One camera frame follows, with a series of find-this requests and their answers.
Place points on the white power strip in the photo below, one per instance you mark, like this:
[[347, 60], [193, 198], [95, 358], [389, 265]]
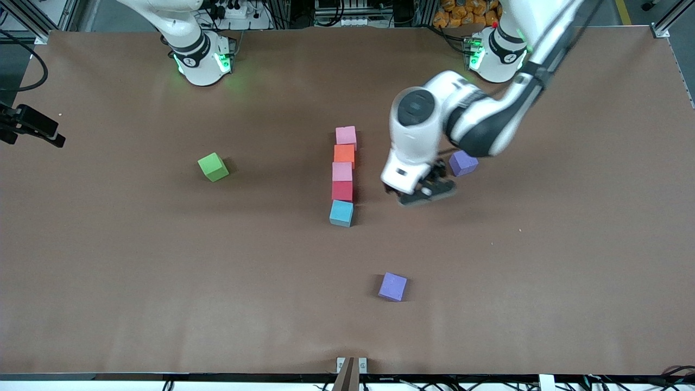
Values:
[[250, 23]]

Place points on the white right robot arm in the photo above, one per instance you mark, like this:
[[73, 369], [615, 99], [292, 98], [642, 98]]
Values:
[[206, 73]]

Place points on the aluminium frame rail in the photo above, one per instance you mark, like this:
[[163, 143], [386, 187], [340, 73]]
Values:
[[27, 19], [661, 31]]

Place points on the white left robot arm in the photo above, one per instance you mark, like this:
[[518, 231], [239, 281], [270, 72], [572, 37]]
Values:
[[418, 146]]

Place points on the pile of orange items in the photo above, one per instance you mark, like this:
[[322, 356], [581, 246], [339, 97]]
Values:
[[461, 13]]

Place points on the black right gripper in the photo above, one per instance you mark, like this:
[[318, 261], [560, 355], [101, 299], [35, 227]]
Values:
[[31, 121]]

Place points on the pink foam block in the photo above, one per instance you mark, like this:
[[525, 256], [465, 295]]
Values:
[[346, 136], [342, 171]]

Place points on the orange foam block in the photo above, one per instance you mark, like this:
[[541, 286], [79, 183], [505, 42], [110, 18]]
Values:
[[343, 153]]

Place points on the red foam block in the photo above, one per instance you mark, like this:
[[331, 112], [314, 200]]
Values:
[[342, 191]]

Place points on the small white box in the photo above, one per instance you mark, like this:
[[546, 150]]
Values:
[[545, 383]]

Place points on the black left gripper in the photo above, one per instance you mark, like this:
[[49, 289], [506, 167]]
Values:
[[437, 171]]

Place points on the blue foam block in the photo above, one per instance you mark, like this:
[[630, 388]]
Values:
[[341, 212]]

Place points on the green foam block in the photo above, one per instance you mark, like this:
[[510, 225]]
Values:
[[212, 165]]

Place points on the brown table cover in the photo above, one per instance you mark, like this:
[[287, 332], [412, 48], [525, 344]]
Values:
[[163, 304]]

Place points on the metal bracket with brown post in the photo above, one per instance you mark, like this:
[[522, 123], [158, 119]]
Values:
[[347, 380]]

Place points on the purple foam block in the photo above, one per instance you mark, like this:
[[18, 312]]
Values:
[[392, 287], [464, 164]]

